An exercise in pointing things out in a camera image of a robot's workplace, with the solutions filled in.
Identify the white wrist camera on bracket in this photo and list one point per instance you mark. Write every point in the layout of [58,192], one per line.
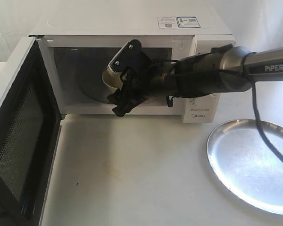
[130,56]

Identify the white Midea microwave oven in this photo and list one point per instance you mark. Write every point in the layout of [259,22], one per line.
[78,53]

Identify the white cup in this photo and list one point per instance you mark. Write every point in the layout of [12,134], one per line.
[111,79]

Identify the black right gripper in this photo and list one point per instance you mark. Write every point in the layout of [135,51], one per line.
[154,81]

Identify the white microwave door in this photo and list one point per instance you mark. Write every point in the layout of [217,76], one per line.
[29,131]

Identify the round steel plate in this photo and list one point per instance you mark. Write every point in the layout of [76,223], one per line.
[245,165]

